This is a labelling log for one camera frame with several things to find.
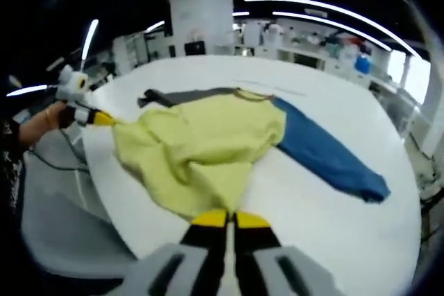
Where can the blue storage box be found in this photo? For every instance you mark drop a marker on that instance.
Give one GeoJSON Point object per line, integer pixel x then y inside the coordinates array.
{"type": "Point", "coordinates": [363, 64]}

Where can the white square pillar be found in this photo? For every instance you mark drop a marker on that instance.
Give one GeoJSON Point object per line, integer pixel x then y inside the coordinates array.
{"type": "Point", "coordinates": [201, 11]}

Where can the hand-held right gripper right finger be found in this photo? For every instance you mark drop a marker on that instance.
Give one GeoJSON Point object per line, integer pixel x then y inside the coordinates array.
{"type": "Point", "coordinates": [277, 271]}

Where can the black cabinet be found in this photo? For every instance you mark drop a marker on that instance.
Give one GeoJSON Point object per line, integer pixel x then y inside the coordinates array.
{"type": "Point", "coordinates": [195, 49]}

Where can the yellow garment blue grey sleeves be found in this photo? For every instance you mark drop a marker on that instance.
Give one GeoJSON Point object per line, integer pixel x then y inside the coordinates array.
{"type": "Point", "coordinates": [215, 136]}

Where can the white workbench row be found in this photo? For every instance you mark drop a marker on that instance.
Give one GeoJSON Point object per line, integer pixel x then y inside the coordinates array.
{"type": "Point", "coordinates": [305, 55]}

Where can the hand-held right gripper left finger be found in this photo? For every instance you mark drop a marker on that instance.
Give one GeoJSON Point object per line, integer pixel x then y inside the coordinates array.
{"type": "Point", "coordinates": [166, 271]}

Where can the long curved ceiling light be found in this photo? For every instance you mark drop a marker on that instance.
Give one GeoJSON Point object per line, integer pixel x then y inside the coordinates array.
{"type": "Point", "coordinates": [333, 23]}
{"type": "Point", "coordinates": [333, 7]}

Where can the straight ceiling light strip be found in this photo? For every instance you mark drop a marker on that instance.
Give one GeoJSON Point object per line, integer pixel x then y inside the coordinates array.
{"type": "Point", "coordinates": [27, 90]}
{"type": "Point", "coordinates": [89, 39]}

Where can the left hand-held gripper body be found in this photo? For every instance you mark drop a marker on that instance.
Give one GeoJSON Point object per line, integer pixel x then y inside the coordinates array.
{"type": "Point", "coordinates": [73, 84]}

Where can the white chair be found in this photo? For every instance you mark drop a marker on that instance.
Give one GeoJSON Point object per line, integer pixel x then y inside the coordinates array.
{"type": "Point", "coordinates": [62, 226]}

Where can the person's left hand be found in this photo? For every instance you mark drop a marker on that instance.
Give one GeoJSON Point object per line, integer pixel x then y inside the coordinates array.
{"type": "Point", "coordinates": [61, 115]}

